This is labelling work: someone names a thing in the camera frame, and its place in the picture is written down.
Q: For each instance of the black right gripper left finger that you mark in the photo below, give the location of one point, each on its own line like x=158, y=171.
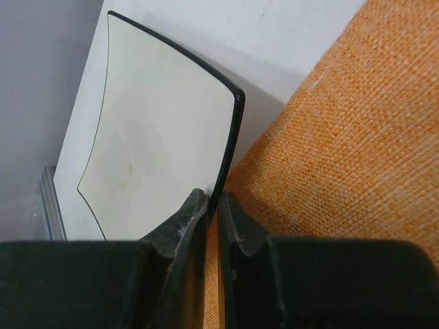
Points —
x=155, y=282

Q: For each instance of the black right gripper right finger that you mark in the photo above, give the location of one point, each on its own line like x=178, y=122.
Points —
x=278, y=281

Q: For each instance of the orange cloth placemat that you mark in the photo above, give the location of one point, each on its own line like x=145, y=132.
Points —
x=354, y=154

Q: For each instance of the white square plate black rim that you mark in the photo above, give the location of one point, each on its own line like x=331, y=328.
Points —
x=168, y=124

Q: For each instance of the aluminium left side rail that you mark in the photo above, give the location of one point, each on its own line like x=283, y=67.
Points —
x=51, y=209

